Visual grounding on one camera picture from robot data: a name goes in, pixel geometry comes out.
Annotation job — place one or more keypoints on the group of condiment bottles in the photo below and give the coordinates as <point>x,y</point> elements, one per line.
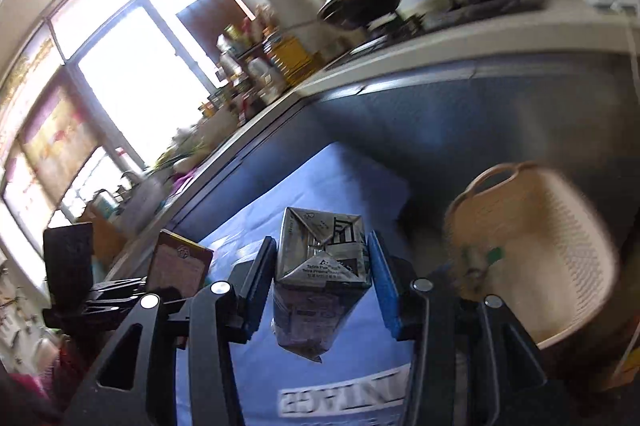
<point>240,71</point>

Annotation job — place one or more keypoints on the blue printed blanket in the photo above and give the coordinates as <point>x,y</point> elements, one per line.
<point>310,178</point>

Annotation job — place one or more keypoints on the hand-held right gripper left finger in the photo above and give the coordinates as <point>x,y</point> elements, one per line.
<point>257,286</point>

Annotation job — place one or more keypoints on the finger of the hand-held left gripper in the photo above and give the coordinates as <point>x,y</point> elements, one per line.
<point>110,302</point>
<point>117,284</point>

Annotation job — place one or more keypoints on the grey kitchen cabinet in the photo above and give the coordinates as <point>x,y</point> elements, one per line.
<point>475,116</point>

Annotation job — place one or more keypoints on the yellow cooking oil bottle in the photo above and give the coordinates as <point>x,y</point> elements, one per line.
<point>295,59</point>

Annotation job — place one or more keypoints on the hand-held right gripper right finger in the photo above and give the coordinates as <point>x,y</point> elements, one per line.
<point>385,291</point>

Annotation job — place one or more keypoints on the beige plastic basket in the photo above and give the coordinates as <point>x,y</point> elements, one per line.
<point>560,256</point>

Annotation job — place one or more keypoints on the grey drink carton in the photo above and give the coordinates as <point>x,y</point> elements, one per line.
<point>320,271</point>

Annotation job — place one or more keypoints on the kitchen window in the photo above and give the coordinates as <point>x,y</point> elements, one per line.
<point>130,76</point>

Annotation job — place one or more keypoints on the black wok with spatula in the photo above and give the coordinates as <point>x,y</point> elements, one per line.
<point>362,1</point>

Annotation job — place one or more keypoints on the brown drink carton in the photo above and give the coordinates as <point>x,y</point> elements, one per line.
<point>181,262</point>

